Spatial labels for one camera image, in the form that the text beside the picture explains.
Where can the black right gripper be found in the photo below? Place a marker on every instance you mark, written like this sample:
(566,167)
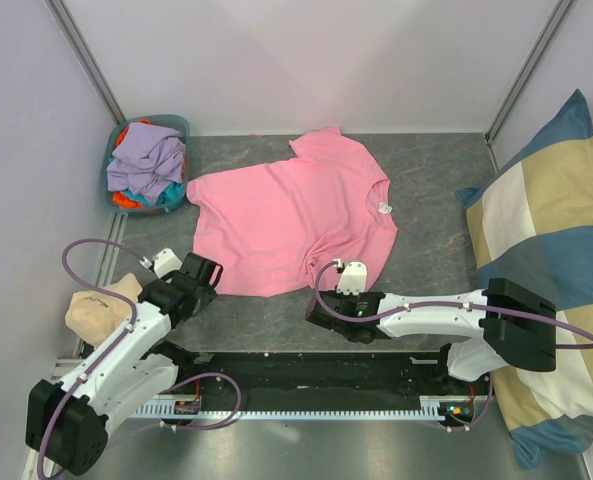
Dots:
(338,296)

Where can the aluminium frame post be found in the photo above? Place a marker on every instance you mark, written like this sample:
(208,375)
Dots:
(543,42)
(71,31)

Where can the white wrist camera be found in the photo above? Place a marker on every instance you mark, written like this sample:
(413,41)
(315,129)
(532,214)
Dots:
(162,263)
(353,277)

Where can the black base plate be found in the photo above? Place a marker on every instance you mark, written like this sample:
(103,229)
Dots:
(292,382)

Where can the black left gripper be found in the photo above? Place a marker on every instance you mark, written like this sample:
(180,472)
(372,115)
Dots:
(207,295)

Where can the teal t shirt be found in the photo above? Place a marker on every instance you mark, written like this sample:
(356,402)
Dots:
(158,182)

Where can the right aluminium frame post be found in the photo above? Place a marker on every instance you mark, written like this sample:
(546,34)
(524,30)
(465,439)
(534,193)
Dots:
(543,42)

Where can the light blue cable duct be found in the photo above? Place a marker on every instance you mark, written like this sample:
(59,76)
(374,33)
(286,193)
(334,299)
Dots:
(430,409)

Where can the orange t shirt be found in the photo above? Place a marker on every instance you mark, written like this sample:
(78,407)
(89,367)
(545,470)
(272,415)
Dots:
(127,199)

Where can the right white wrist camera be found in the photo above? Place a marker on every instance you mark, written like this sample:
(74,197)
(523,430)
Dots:
(353,277)

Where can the blue cream checked pillow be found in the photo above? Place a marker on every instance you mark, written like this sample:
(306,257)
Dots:
(533,224)

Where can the lilac t shirt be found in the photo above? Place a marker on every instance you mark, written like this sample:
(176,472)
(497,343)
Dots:
(149,141)

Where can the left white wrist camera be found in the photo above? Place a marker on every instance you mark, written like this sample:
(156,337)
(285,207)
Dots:
(162,263)

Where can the pink t shirt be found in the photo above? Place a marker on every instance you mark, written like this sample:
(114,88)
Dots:
(274,226)

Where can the teal plastic laundry basket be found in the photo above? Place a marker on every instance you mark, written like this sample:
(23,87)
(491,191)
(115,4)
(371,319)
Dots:
(167,120)

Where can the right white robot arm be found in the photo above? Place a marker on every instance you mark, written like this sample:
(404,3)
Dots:
(494,335)

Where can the left aluminium frame post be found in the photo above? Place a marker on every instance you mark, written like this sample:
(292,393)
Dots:
(71,31)

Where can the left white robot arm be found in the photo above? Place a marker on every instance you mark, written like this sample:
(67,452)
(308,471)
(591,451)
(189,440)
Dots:
(70,421)

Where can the beige cloth bag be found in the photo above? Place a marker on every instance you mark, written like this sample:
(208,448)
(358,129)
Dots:
(93,316)

